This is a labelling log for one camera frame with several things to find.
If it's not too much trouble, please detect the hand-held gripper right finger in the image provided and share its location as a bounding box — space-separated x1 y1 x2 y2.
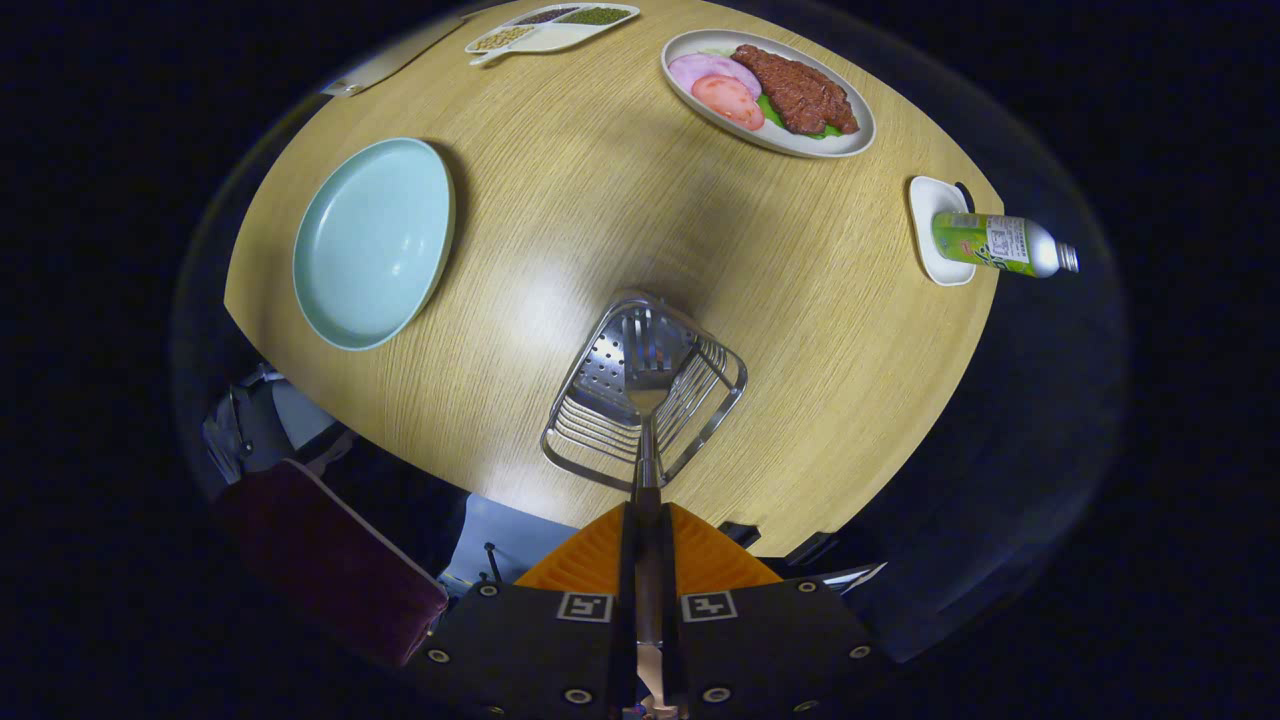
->
660 502 888 719

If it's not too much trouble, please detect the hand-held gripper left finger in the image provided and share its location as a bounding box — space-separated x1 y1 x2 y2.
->
403 502 641 719

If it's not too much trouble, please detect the metal fork with dark handle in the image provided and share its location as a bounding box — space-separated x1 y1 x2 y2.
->
622 308 685 716

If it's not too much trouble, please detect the dark red chair cushion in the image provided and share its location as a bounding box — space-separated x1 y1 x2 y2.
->
215 460 449 668

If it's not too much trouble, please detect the grey white bundle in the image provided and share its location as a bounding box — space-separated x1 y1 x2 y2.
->
203 365 351 481

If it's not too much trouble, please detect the light blue round plate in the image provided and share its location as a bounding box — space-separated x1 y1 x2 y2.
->
292 137 457 352

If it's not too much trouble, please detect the silver bottle with green label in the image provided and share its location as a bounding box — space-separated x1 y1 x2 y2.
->
931 211 1080 279

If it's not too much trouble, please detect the small white coaster tray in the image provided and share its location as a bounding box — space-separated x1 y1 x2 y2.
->
908 176 977 287

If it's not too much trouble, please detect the green lettuce leaf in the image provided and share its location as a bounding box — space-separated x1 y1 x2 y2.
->
755 93 843 140

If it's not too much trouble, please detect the red ham slice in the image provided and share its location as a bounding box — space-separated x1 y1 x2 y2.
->
691 75 765 131

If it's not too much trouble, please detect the brown meat steak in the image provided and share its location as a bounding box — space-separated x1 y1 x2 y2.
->
730 44 861 136

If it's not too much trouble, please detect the pale pink ham slice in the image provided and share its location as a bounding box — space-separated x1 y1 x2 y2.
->
667 53 763 101

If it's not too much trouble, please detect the white toaster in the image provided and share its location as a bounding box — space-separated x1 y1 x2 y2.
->
320 12 473 98

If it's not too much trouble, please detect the white divided dish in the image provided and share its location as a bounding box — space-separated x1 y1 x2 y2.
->
464 3 641 67

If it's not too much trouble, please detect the pile of yellow soybeans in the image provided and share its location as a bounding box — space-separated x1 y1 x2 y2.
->
470 25 536 53

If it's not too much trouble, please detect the white oval plate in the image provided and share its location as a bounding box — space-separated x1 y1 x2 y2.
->
660 29 877 159

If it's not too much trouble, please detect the metal wire basket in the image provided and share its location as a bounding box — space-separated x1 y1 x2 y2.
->
540 290 749 493

